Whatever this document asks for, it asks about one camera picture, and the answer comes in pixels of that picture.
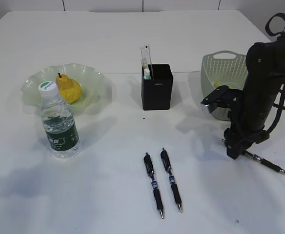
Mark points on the clear water bottle green label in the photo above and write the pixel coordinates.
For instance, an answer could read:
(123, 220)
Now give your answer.
(58, 121)

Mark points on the yellow waste paper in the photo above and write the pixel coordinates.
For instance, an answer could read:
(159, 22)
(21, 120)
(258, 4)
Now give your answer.
(220, 83)

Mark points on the yellow pen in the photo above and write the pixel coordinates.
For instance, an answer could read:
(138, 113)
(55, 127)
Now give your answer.
(144, 64)

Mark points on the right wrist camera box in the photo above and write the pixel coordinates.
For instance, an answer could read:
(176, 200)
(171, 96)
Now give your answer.
(222, 96)

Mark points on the clear plastic ruler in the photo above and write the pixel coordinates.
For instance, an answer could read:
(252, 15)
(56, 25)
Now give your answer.
(145, 53)

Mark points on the teal pen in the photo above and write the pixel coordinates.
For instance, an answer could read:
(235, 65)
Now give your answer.
(146, 74)

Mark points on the black square pen holder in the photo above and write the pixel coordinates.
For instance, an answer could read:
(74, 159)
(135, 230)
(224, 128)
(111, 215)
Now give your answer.
(156, 92)

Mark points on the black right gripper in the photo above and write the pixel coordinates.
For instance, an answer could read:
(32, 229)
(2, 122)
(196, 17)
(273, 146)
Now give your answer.
(247, 125)

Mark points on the black gel pen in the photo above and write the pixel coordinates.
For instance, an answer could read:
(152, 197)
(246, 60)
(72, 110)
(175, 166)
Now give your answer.
(154, 184)
(174, 187)
(263, 161)

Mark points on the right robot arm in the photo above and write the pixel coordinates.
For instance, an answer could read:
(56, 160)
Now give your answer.
(265, 63)

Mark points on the green wavy glass plate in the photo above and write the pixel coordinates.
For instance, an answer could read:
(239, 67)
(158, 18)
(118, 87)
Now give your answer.
(90, 80)

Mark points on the green plastic woven basket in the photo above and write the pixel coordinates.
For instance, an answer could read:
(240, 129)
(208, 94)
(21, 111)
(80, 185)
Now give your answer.
(224, 66)

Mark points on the yellow pear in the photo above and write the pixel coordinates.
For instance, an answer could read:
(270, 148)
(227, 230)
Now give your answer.
(69, 89)

